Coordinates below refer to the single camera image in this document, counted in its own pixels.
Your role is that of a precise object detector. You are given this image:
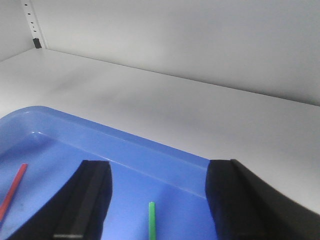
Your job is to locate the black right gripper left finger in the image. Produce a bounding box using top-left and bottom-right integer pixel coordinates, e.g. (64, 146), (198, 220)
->
(9, 160), (113, 240)

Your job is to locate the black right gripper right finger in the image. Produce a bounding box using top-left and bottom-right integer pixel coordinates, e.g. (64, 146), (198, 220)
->
(205, 159), (320, 240)

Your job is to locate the red plastic spoon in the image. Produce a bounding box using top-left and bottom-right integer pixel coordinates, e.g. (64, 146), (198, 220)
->
(0, 163), (28, 221)

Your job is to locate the green plastic spoon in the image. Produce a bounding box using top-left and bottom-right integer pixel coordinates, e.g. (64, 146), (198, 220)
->
(148, 201), (156, 240)

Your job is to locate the white cabinet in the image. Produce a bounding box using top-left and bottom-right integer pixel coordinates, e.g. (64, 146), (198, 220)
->
(0, 0), (320, 212)

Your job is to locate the blue plastic tray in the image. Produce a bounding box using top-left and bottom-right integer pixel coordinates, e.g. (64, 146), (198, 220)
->
(0, 106), (217, 240)

